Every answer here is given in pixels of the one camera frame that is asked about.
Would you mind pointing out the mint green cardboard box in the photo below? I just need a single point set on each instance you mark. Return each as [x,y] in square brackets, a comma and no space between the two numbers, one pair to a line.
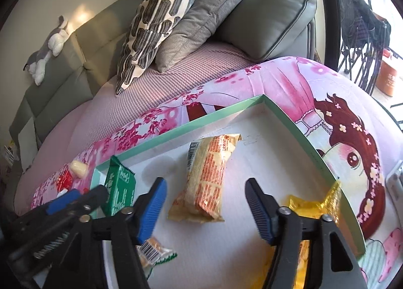
[252,150]

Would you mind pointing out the black white patterned pillow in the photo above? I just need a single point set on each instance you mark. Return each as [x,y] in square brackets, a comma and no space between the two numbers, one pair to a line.
[151,30]

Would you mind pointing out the black metal railing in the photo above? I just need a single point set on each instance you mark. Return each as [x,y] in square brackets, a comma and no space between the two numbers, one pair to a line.
[397,109]

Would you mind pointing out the plain red snack packet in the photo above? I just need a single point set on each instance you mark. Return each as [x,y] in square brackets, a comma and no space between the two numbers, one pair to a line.
[64,178]

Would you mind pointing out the orange bucket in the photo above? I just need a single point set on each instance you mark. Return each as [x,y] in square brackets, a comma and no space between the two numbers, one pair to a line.
[388,76]

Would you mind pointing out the pink printed blanket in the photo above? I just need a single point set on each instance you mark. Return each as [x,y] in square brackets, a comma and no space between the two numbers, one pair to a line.
[283,87]

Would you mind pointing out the yellow crinkly snack packet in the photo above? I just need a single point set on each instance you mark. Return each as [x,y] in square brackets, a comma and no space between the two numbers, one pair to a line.
[314,205]

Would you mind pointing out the black folding chair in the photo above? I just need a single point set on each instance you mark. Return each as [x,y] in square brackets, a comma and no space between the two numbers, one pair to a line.
[362,24]

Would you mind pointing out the grey green sofa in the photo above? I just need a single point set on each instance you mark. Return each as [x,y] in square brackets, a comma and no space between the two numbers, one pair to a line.
[78,65]

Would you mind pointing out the grey fabric pillow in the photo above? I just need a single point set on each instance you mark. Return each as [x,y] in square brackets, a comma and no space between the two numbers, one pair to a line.
[201,24]

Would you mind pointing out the grey white plush dog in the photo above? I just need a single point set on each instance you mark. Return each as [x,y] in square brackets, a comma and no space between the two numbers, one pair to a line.
[55,43]

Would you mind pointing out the small cream cake packet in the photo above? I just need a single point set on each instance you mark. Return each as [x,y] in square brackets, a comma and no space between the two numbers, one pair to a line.
[78,168]

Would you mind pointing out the white phone stand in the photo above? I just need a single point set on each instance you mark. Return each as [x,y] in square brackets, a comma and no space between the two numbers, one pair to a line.
[395,181]

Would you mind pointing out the yellow printed snack packet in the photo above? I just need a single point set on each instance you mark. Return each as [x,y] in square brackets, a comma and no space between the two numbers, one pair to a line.
[299,263]

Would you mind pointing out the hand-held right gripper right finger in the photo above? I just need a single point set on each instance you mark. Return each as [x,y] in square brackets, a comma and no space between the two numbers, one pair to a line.
[258,213]

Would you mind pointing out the black window frame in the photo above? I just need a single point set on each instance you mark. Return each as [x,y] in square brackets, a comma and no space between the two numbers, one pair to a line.
[327,8]

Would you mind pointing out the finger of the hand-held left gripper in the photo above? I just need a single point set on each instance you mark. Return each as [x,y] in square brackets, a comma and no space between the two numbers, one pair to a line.
[63,201]
[94,197]

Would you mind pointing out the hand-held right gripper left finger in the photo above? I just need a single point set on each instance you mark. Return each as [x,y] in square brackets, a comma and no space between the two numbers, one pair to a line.
[154,210]

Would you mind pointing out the orange cream snack packet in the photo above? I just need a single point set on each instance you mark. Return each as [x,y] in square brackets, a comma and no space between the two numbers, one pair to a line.
[204,178]

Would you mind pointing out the white green snack packet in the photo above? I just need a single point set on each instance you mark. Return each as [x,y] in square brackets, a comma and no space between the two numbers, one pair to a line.
[154,251]

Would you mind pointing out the pink ribbed sofa cover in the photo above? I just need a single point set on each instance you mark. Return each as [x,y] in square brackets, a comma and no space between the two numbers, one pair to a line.
[141,96]

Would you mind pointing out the grey leather cushion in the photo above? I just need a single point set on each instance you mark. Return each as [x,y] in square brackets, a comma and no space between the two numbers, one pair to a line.
[267,24]

